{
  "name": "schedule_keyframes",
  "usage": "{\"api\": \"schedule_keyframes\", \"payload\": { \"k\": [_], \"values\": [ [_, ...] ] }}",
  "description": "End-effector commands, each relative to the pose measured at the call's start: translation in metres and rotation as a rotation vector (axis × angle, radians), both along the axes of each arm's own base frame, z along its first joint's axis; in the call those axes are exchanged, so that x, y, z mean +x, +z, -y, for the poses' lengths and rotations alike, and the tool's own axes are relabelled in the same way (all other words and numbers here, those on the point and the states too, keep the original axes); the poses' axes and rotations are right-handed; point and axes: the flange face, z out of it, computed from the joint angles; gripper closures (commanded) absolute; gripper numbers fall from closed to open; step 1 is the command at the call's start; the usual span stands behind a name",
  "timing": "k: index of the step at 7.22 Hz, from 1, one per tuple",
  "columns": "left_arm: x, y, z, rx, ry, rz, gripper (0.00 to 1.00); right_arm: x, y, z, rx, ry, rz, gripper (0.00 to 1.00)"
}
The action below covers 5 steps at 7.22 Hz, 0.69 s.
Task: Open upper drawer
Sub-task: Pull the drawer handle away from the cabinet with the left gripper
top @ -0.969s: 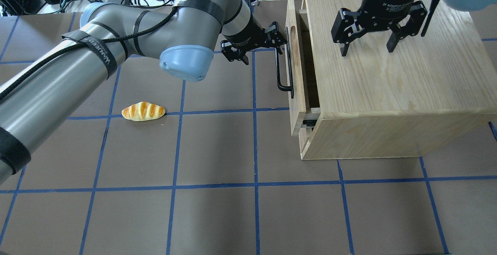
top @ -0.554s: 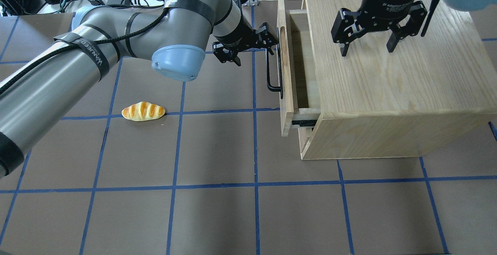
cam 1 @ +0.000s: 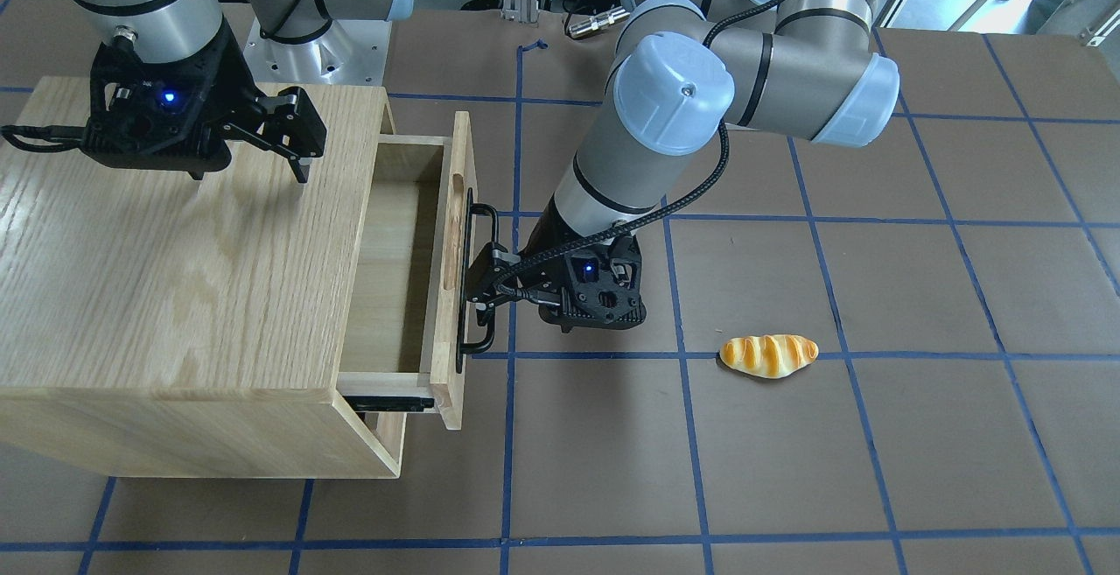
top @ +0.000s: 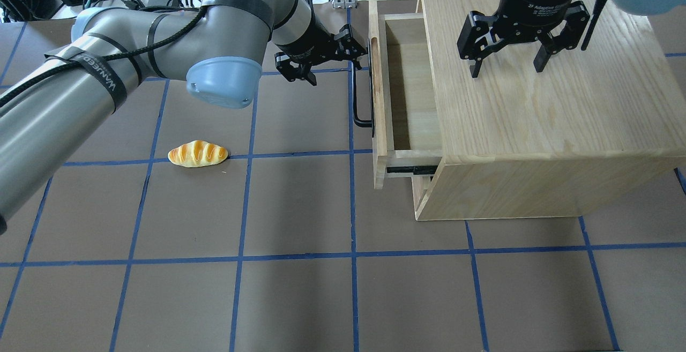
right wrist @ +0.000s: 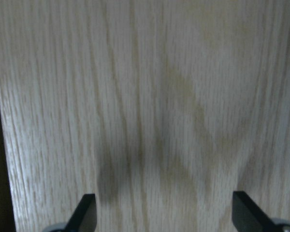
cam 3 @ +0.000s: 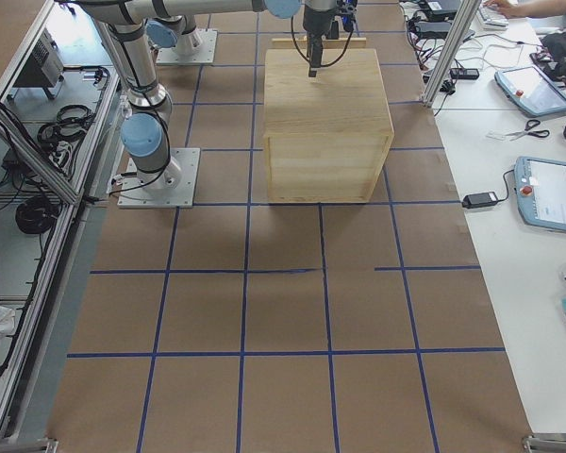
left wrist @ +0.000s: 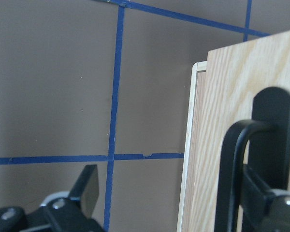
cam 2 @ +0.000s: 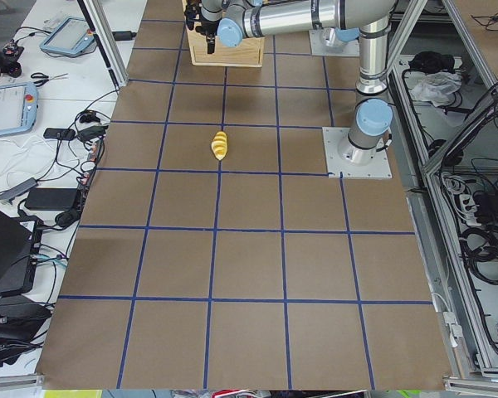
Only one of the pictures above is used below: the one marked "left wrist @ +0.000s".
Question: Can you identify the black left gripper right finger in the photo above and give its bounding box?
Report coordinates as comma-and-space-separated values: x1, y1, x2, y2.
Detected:
240, 164, 290, 232

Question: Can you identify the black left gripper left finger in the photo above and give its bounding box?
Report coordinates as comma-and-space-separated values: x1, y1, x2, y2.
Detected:
0, 164, 103, 232

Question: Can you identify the black metal drawer handle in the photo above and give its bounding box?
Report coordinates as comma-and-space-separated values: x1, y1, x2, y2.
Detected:
214, 87, 290, 232

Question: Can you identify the light wood cabinet frame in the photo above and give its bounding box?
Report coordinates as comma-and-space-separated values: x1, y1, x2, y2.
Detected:
176, 61, 207, 232

